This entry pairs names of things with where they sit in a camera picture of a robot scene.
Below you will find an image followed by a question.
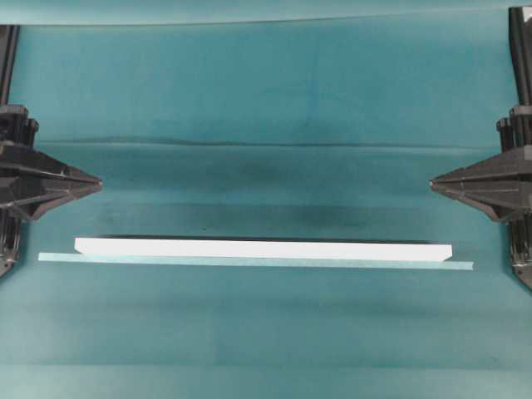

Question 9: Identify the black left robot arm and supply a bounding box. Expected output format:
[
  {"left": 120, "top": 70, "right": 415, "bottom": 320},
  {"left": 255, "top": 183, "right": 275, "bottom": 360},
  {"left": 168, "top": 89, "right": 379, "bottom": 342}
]
[{"left": 1, "top": 105, "right": 102, "bottom": 275}]

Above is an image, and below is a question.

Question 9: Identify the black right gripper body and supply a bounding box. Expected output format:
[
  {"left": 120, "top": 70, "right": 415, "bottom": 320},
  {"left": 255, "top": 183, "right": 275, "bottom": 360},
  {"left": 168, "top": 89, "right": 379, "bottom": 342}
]
[{"left": 488, "top": 145, "right": 531, "bottom": 222}]

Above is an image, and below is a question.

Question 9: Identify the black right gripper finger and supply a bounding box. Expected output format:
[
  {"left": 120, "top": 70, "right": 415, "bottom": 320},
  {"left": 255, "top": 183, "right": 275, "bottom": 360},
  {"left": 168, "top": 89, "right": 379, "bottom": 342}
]
[
  {"left": 429, "top": 159, "right": 488, "bottom": 185},
  {"left": 429, "top": 182, "right": 510, "bottom": 221}
]

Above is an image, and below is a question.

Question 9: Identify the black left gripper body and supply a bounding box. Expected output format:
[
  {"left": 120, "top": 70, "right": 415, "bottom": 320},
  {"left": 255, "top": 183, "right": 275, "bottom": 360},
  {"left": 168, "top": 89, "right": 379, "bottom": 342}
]
[{"left": 1, "top": 140, "right": 46, "bottom": 221}]

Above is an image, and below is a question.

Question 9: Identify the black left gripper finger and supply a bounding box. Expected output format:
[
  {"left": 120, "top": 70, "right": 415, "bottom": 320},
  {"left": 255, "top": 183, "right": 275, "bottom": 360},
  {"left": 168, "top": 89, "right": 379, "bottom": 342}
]
[
  {"left": 41, "top": 155, "right": 101, "bottom": 185},
  {"left": 24, "top": 183, "right": 102, "bottom": 220}
]

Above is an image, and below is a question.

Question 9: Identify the light blue tape strip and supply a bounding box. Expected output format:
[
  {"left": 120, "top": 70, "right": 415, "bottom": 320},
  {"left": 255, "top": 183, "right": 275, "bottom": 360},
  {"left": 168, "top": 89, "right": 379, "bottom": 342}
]
[{"left": 37, "top": 253, "right": 474, "bottom": 271}]

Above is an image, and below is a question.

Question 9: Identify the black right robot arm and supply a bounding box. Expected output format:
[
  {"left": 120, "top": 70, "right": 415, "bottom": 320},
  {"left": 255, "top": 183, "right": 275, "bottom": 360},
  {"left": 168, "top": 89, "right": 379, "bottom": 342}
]
[{"left": 429, "top": 106, "right": 531, "bottom": 278}]

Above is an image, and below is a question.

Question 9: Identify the white wooden board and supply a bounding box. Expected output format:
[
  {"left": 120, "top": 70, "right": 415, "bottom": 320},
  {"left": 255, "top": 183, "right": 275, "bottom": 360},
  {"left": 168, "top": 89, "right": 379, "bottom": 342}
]
[{"left": 74, "top": 238, "right": 453, "bottom": 262}]

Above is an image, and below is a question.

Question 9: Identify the teal table cloth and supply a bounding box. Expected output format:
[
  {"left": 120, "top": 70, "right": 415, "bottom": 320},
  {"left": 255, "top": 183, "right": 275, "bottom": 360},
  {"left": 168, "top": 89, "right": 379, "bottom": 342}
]
[{"left": 1, "top": 1, "right": 531, "bottom": 398}]

